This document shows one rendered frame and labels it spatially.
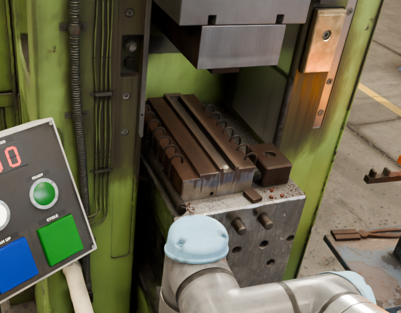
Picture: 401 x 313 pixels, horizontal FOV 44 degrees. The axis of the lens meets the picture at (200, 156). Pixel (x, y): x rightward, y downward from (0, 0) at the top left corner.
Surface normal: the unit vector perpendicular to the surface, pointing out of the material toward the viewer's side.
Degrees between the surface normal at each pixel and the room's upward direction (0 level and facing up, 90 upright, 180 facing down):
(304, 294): 11
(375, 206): 0
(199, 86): 90
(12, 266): 60
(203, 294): 26
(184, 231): 1
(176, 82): 90
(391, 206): 0
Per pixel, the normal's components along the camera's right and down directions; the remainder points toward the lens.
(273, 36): 0.39, 0.54
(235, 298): 0.11, -0.92
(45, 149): 0.69, -0.04
